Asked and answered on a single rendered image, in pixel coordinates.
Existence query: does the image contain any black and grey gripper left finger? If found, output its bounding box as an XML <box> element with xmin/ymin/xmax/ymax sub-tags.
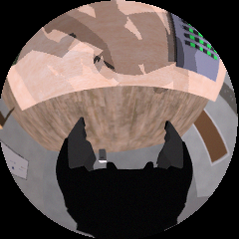
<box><xmin>56</xmin><ymin>117</ymin><xmax>97</xmax><ymax>208</ymax></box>

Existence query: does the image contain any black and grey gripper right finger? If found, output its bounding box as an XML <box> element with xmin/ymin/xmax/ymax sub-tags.
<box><xmin>156</xmin><ymin>120</ymin><xmax>193</xmax><ymax>203</ymax></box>

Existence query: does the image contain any grey switch panel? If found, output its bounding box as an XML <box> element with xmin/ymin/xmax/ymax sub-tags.
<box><xmin>170</xmin><ymin>13</ymin><xmax>220</xmax><ymax>83</ymax></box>

